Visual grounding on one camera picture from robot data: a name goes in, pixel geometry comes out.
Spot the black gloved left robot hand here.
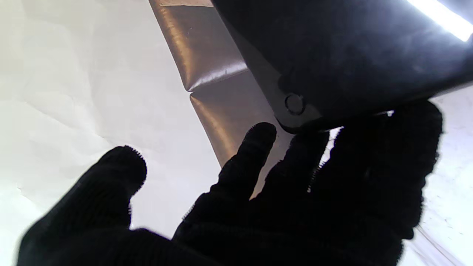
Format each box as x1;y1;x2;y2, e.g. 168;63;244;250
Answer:
17;100;443;266

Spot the brown leather sofa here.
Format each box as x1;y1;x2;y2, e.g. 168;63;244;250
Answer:
149;0;296;198

